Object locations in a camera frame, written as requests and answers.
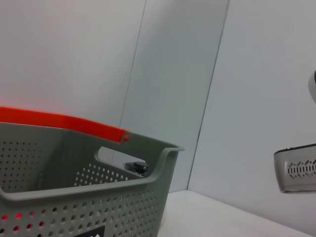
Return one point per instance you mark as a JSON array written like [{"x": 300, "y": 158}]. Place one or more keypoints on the grey perforated storage basket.
[{"x": 98, "y": 197}]

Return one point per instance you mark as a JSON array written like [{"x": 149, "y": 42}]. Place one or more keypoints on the glass carafe with black lid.
[{"x": 137, "y": 166}]

